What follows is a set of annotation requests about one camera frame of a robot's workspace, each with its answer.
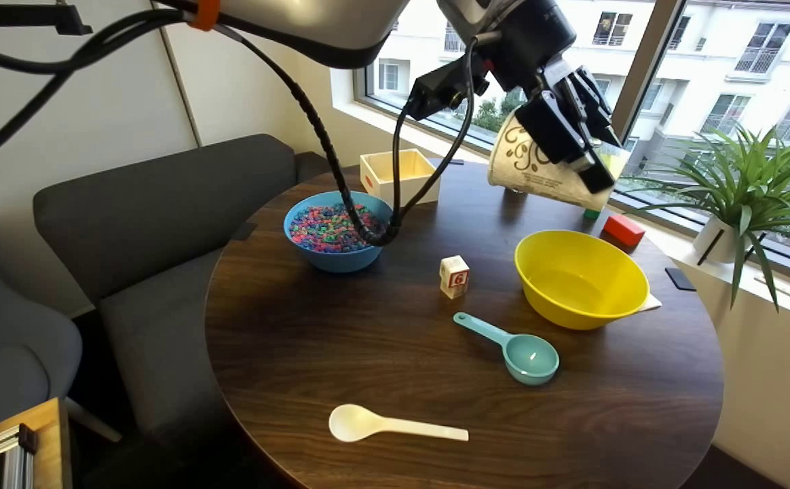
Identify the white plastic spoon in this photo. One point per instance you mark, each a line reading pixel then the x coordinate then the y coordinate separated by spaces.
pixel 354 421

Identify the yellow plastic bowl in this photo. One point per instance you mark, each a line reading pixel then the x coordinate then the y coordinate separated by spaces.
pixel 574 281

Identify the dark grey sofa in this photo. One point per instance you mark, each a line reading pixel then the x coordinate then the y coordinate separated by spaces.
pixel 167 225

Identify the green spiky plant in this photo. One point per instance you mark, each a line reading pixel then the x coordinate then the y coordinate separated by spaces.
pixel 756 180

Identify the white patterned paper cup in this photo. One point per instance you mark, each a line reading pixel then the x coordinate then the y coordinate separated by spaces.
pixel 530 171

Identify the black tape patch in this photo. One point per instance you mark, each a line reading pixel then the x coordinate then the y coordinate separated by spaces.
pixel 453 161
pixel 680 277

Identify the white plant pot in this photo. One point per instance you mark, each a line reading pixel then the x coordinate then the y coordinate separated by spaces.
pixel 715 243

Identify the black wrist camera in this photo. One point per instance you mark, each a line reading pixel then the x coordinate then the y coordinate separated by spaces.
pixel 442 87

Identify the red block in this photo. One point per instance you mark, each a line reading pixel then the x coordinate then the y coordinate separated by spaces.
pixel 621 235

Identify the blue grey chair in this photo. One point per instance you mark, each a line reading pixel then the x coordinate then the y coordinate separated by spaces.
pixel 2 353

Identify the blue plastic bowl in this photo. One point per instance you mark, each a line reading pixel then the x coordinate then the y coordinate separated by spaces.
pixel 335 261

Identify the white printed cube block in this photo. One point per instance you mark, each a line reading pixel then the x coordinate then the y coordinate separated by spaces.
pixel 453 277

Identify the teal measuring scoop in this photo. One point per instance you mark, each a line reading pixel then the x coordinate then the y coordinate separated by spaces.
pixel 530 356

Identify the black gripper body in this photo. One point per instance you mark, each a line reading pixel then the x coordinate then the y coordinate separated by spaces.
pixel 532 45

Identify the colourful beads heap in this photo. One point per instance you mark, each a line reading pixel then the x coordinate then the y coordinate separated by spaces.
pixel 326 231

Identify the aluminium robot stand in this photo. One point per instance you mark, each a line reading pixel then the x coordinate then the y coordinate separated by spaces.
pixel 0 456

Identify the green cylinder block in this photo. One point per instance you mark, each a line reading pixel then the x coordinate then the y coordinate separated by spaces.
pixel 590 214

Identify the white wooden box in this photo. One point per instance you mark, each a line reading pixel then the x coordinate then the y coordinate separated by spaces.
pixel 377 180

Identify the white paper sheet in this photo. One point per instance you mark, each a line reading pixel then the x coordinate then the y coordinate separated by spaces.
pixel 649 301

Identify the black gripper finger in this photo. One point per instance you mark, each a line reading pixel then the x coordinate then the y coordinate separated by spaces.
pixel 593 104
pixel 552 126

